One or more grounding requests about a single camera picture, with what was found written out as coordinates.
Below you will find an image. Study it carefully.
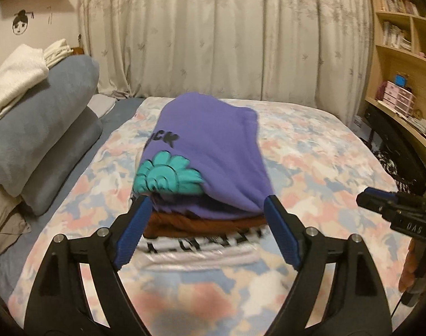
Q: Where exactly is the face wall sticker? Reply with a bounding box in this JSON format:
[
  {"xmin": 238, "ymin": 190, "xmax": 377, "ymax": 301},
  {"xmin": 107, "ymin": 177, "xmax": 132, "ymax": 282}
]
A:
[{"xmin": 11, "ymin": 10, "xmax": 34, "ymax": 36}]

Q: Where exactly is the beige pillow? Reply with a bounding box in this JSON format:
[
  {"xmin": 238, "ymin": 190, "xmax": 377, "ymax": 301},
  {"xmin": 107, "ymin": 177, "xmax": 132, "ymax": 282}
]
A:
[{"xmin": 0, "ymin": 184, "xmax": 31, "ymax": 255}]

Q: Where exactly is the right hand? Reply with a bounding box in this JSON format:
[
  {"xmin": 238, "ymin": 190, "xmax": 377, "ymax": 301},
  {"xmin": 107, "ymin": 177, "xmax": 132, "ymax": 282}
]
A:
[{"xmin": 398, "ymin": 239, "xmax": 418, "ymax": 293}]

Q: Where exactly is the floral bed cover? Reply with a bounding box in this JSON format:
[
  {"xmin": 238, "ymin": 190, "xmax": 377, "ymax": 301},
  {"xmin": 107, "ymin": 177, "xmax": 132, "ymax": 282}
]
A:
[{"xmin": 7, "ymin": 98, "xmax": 409, "ymax": 335}]

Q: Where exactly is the wooden bookshelf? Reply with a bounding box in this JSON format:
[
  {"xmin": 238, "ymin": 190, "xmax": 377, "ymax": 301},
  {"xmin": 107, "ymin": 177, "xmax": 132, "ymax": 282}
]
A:
[{"xmin": 368, "ymin": 0, "xmax": 426, "ymax": 88}]

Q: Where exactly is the cream satin folded garment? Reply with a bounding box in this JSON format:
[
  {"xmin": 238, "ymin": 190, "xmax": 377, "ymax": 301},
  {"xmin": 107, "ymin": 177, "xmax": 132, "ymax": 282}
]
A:
[{"xmin": 132, "ymin": 244, "xmax": 261, "ymax": 272}]

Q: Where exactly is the black patterned cloth pile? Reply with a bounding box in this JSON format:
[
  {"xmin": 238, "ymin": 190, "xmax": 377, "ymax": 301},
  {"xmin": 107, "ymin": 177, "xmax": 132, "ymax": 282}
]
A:
[{"xmin": 362, "ymin": 106, "xmax": 426, "ymax": 193}]

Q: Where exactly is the brown folded garment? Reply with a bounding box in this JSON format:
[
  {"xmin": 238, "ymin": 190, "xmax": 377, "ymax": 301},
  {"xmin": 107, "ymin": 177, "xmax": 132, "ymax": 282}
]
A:
[{"xmin": 143, "ymin": 212, "xmax": 267, "ymax": 239}]

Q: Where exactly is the lower grey pillow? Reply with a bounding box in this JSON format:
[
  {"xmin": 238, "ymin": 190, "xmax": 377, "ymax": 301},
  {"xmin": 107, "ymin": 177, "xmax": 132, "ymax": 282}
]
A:
[{"xmin": 21, "ymin": 107, "xmax": 103, "ymax": 216}]

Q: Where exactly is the wooden desk shelf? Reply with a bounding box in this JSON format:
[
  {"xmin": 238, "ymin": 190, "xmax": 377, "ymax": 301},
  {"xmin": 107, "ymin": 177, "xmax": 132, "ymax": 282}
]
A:
[{"xmin": 364, "ymin": 95, "xmax": 426, "ymax": 163}]

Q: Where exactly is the beige patterned curtain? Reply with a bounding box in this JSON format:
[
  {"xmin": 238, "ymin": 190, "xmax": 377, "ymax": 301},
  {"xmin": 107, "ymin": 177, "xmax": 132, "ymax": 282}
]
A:
[{"xmin": 78, "ymin": 0, "xmax": 373, "ymax": 124}]

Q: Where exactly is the purple hoodie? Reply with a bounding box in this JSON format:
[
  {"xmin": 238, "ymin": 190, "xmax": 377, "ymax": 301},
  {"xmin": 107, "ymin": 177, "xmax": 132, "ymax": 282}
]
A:
[{"xmin": 131, "ymin": 93, "xmax": 274, "ymax": 220}]

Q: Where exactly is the pink drawer organizer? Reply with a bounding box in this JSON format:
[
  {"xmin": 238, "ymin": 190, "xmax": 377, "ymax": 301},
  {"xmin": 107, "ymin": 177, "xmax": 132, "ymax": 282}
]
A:
[{"xmin": 382, "ymin": 81, "xmax": 416, "ymax": 116}]

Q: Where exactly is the black white patterned garment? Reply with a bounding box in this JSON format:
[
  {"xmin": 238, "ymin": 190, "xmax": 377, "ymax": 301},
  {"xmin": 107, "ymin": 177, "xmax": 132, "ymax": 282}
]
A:
[{"xmin": 137, "ymin": 225, "xmax": 270, "ymax": 254}]

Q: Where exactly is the white folded towel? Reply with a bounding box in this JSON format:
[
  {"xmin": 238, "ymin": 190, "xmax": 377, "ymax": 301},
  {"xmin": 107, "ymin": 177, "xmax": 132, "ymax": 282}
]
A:
[{"xmin": 0, "ymin": 39, "xmax": 73, "ymax": 120}]

